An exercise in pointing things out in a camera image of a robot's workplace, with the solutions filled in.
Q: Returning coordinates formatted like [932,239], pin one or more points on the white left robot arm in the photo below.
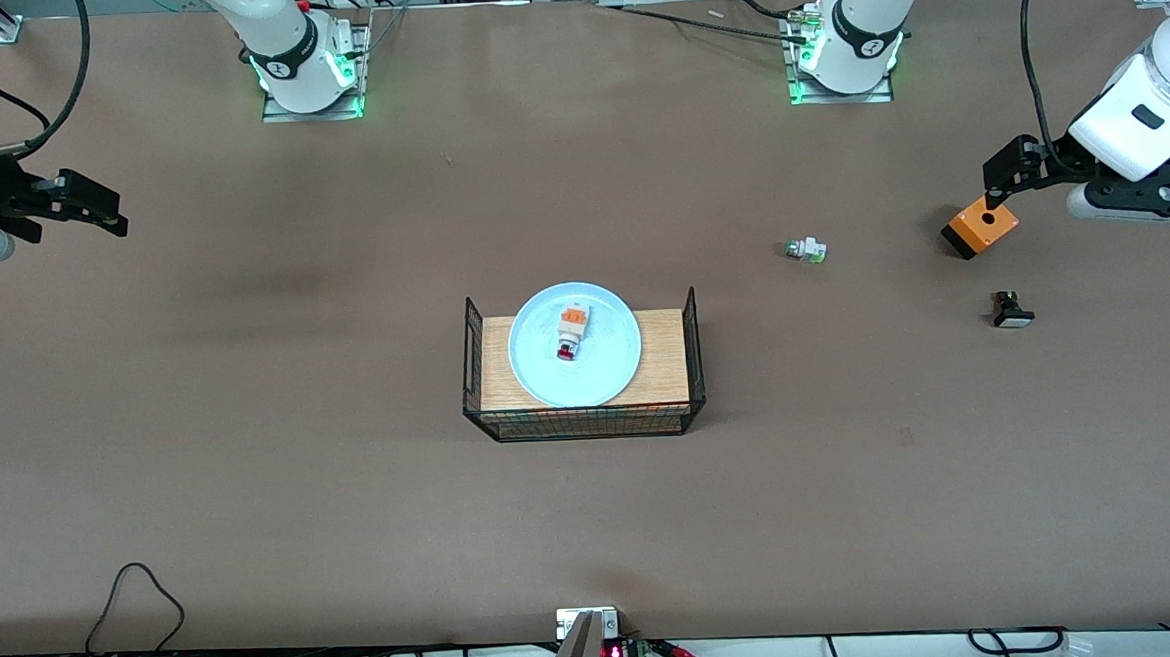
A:
[1149,99]

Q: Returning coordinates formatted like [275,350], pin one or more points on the orange button enclosure box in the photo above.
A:
[980,230]

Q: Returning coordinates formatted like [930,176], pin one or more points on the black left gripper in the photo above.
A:
[1050,166]

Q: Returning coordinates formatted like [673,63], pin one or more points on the red push button switch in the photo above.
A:
[571,331]

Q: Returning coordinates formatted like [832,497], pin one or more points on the red digit display module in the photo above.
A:
[617,653]

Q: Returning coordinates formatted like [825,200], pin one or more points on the black white-capped button switch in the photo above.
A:
[1012,312]

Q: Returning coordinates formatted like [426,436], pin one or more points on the light blue round plate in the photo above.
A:
[607,362]

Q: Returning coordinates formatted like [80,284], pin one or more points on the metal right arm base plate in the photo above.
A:
[356,75]

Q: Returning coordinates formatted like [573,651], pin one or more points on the green push button switch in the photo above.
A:
[807,250]

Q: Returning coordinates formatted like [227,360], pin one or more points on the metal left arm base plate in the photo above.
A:
[803,92]

